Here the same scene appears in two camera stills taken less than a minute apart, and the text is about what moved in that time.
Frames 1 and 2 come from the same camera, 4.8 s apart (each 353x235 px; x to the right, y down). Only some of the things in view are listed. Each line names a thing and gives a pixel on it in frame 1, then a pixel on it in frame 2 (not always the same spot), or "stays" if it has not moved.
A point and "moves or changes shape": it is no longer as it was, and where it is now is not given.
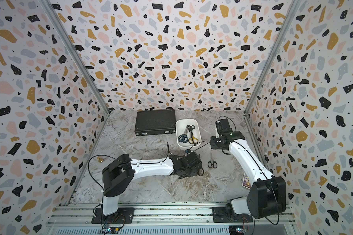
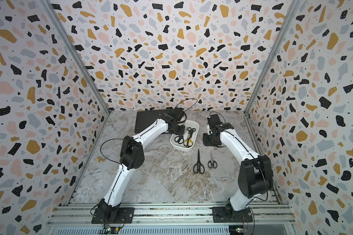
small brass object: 100,160 stays
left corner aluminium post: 51,12 stays
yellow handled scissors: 192,140 moves or changes shape
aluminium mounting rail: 158,214 stays
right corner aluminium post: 295,7 stays
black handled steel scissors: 190,128 → 180,139
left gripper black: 195,171 → 181,132
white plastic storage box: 181,127 moves or changes shape
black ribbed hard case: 155,122 stays
